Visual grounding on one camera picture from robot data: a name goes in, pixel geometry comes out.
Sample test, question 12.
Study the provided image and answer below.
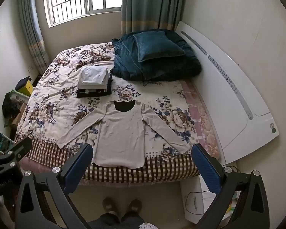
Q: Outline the white headboard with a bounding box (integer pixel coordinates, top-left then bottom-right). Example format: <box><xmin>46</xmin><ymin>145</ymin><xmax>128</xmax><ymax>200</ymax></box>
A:
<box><xmin>175</xmin><ymin>20</ymin><xmax>280</xmax><ymax>165</ymax></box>

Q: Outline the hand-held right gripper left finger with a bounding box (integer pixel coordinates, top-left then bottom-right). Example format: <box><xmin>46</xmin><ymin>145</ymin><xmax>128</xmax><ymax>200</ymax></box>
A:
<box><xmin>14</xmin><ymin>143</ymin><xmax>94</xmax><ymax>229</ymax></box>

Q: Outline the black folded garment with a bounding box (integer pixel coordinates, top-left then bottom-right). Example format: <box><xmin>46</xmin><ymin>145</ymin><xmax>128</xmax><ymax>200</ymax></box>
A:
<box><xmin>76</xmin><ymin>74</ymin><xmax>113</xmax><ymax>99</ymax></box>

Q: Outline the white bedside cabinet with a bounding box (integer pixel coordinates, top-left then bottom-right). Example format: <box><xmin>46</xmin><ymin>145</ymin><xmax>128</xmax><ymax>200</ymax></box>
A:
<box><xmin>181</xmin><ymin>174</ymin><xmax>242</xmax><ymax>223</ymax></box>

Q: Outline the teal pillow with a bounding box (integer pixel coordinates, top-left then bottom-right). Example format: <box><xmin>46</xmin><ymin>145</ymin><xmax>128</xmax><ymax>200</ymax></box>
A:
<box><xmin>133</xmin><ymin>31</ymin><xmax>186</xmax><ymax>63</ymax></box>

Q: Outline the floral blanket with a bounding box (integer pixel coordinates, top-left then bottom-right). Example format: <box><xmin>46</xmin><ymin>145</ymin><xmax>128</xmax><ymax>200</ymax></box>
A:
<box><xmin>14</xmin><ymin>42</ymin><xmax>201</xmax><ymax>184</ymax></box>

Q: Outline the grey-blue curtain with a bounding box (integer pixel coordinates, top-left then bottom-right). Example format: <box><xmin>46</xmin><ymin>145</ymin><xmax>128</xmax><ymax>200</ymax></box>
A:
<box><xmin>18</xmin><ymin>0</ymin><xmax>50</xmax><ymax>77</ymax></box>
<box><xmin>121</xmin><ymin>0</ymin><xmax>184</xmax><ymax>35</ymax></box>

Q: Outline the yellow box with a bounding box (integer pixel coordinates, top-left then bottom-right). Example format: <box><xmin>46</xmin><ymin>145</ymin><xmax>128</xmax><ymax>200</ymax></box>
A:
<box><xmin>19</xmin><ymin>80</ymin><xmax>34</xmax><ymax>96</ymax></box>

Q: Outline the dark cap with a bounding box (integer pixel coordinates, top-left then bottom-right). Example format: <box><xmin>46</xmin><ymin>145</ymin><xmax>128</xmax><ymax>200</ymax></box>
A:
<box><xmin>15</xmin><ymin>76</ymin><xmax>31</xmax><ymax>90</ymax></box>

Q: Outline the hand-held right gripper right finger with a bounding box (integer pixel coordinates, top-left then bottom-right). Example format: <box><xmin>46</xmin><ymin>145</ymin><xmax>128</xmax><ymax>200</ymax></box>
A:
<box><xmin>191</xmin><ymin>144</ymin><xmax>270</xmax><ymax>229</ymax></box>

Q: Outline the cardboard box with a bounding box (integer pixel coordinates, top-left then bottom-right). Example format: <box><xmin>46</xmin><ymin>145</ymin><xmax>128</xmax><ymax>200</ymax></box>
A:
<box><xmin>10</xmin><ymin>102</ymin><xmax>27</xmax><ymax>127</ymax></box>

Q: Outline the black bag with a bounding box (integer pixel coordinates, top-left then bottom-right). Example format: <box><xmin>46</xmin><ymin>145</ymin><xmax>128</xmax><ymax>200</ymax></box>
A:
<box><xmin>2</xmin><ymin>92</ymin><xmax>21</xmax><ymax>120</ymax></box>

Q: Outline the white plastic tray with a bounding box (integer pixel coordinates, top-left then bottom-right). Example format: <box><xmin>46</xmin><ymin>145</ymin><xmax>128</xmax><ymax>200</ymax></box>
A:
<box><xmin>11</xmin><ymin>93</ymin><xmax>31</xmax><ymax>102</ymax></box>

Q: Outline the teal quilt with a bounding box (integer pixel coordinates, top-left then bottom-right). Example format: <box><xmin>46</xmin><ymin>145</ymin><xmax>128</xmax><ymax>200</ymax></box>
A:
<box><xmin>110</xmin><ymin>29</ymin><xmax>202</xmax><ymax>81</ymax></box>

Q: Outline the white folded garment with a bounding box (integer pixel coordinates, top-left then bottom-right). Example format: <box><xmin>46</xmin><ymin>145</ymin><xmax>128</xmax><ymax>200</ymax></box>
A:
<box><xmin>78</xmin><ymin>66</ymin><xmax>111</xmax><ymax>91</ymax></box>

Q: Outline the pink patterned mattress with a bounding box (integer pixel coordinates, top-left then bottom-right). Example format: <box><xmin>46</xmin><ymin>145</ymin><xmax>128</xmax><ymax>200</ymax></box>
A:
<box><xmin>181</xmin><ymin>79</ymin><xmax>222</xmax><ymax>161</ymax></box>

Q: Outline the beige long-sleeve shirt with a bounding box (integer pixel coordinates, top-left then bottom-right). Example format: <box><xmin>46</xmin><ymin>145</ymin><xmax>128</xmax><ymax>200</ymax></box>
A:
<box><xmin>57</xmin><ymin>99</ymin><xmax>193</xmax><ymax>169</ymax></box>

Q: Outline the black cable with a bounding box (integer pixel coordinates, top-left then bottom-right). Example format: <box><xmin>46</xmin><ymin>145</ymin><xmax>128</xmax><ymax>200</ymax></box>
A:
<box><xmin>184</xmin><ymin>190</ymin><xmax>211</xmax><ymax>215</ymax></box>

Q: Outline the brown slipper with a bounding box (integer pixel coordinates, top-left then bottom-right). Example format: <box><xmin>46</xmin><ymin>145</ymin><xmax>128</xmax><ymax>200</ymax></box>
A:
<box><xmin>129</xmin><ymin>199</ymin><xmax>142</xmax><ymax>214</ymax></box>
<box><xmin>102</xmin><ymin>197</ymin><xmax>116</xmax><ymax>214</ymax></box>

